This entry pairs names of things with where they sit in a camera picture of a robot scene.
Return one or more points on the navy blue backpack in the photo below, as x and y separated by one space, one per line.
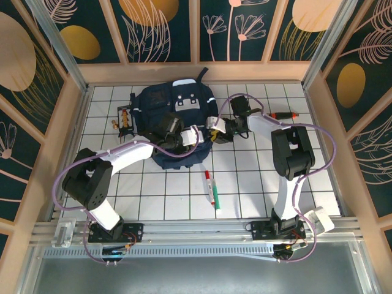
159 101

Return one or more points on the grey metal panel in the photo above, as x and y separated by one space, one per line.
196 275

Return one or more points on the white plastic hollow bracket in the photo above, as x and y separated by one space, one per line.
321 220

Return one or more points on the black framed orange figurine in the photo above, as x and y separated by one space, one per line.
125 118

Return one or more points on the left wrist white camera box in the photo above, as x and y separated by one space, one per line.
190 136

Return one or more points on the aluminium frame post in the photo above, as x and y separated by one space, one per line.
62 52
328 46

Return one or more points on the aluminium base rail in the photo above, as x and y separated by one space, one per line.
196 234

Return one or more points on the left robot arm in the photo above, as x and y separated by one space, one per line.
88 180

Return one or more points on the small brass chess piece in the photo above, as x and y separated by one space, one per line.
115 124

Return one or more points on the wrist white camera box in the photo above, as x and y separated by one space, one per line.
214 123
190 136

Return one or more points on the red black screwdriver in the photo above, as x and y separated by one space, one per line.
286 115

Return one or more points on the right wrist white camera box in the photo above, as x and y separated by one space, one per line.
214 123

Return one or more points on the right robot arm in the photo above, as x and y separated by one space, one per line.
291 153

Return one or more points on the green marker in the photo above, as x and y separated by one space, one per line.
216 196

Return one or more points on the red capped white marker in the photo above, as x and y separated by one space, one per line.
209 186

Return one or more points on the white plastic clamp bracket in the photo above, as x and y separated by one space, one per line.
62 232

